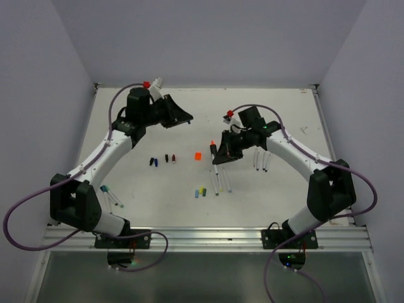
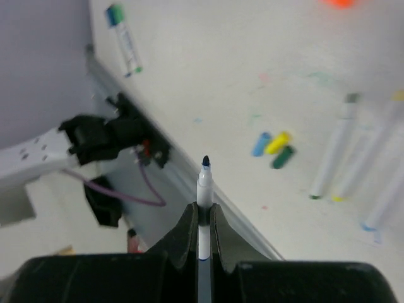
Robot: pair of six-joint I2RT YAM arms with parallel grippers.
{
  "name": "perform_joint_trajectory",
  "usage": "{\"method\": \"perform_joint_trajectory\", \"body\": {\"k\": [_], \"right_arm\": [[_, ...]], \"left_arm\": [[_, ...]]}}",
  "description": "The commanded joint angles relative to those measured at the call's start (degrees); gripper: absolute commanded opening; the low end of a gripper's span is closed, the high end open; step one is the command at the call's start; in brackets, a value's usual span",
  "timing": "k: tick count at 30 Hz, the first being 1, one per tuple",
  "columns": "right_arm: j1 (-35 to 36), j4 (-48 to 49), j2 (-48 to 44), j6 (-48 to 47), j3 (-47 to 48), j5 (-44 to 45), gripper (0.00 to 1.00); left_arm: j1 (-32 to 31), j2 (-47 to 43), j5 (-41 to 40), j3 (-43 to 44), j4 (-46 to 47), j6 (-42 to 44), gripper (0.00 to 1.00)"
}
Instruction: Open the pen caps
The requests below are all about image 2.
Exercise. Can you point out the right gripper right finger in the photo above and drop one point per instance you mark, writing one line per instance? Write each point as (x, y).
(228, 249)

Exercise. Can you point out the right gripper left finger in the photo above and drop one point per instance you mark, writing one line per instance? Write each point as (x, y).
(178, 254)

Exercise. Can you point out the light blue pen cap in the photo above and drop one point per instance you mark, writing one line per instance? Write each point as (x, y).
(261, 143)

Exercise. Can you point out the green pen cap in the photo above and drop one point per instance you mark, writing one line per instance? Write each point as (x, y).
(283, 157)

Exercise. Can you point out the yellow pen cap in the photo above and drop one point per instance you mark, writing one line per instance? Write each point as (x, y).
(277, 143)

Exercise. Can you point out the green marker pen body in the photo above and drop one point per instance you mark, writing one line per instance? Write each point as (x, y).
(336, 146)

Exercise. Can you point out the light blue capped pen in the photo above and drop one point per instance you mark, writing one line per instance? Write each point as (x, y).
(384, 202)

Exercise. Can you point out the yellow marker pen body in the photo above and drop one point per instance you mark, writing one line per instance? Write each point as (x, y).
(360, 167)

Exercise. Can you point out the teal capped pen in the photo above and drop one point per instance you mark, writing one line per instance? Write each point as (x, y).
(139, 66)

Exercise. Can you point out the orange highlighter cap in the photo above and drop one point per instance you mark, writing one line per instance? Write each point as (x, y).
(341, 4)

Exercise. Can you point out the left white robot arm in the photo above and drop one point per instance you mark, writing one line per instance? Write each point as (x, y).
(76, 142)

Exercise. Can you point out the aluminium mounting rail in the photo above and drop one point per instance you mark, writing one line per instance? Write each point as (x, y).
(176, 182)

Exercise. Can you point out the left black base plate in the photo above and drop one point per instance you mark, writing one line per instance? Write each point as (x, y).
(131, 128)

